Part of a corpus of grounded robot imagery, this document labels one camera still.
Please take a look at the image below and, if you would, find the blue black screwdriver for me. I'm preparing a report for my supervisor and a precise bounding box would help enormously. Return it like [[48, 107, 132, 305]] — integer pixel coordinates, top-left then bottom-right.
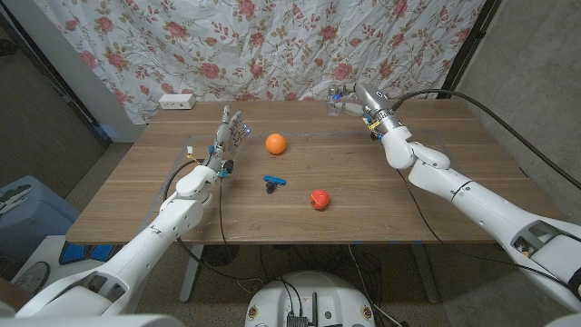
[[263, 174, 288, 194]]

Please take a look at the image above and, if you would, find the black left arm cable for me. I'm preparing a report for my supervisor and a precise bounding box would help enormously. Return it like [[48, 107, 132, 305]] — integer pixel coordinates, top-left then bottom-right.
[[162, 158, 273, 282]]

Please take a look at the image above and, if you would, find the black round floor base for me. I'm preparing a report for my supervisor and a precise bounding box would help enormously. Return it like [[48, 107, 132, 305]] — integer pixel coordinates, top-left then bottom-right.
[[202, 244, 241, 268]]

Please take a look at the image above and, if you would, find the grey table leg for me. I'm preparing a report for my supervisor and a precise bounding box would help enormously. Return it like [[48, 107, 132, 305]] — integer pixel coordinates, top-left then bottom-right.
[[410, 243, 440, 304], [179, 243, 205, 304]]

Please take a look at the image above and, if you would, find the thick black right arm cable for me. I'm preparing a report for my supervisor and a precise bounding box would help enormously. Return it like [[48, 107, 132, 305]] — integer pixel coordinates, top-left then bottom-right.
[[390, 88, 581, 191]]

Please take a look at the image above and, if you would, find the white mat with blue shapes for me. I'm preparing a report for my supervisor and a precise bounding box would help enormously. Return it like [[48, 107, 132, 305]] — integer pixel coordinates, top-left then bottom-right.
[[15, 234, 119, 292]]

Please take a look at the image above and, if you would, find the blue storage bin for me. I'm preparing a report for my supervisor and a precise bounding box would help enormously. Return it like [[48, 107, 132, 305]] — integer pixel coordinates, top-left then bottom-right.
[[0, 175, 82, 269]]

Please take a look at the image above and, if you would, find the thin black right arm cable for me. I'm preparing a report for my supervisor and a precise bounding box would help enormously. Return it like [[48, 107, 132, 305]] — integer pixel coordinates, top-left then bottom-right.
[[395, 168, 571, 287]]

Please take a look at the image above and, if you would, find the white floor cable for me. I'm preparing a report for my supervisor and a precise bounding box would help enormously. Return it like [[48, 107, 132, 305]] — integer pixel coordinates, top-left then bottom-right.
[[347, 244, 404, 327]]

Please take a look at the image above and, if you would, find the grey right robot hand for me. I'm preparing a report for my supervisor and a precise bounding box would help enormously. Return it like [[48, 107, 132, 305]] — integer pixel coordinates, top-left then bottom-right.
[[338, 82, 400, 135]]

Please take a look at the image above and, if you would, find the black backdrop stand pole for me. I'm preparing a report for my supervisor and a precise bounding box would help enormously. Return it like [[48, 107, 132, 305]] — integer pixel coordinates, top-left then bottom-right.
[[436, 0, 504, 100]]

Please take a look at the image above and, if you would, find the white robot torso base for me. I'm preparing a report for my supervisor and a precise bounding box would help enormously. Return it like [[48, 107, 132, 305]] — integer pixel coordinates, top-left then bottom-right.
[[244, 271, 376, 327]]

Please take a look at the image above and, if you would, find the floral backdrop cloth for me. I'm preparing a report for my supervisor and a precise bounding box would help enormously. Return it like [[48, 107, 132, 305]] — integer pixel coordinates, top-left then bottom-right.
[[32, 0, 487, 125]]

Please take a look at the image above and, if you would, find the red apple-shaped object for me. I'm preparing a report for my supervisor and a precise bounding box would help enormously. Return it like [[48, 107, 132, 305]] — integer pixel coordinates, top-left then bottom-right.
[[310, 188, 331, 211]]

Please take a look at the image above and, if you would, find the orange fruit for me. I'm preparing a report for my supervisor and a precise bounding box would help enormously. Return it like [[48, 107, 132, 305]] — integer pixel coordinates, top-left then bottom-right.
[[265, 133, 288, 155]]

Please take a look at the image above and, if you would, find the clear glass salt shaker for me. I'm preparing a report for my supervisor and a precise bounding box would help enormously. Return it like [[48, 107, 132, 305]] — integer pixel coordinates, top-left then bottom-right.
[[326, 84, 341, 117]]

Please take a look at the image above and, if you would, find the white power strip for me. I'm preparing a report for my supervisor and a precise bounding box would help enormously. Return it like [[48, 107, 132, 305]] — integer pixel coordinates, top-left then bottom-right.
[[158, 93, 197, 111]]

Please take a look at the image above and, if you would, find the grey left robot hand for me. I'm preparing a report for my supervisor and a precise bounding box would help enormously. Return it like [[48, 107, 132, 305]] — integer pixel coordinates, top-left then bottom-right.
[[204, 104, 252, 173]]

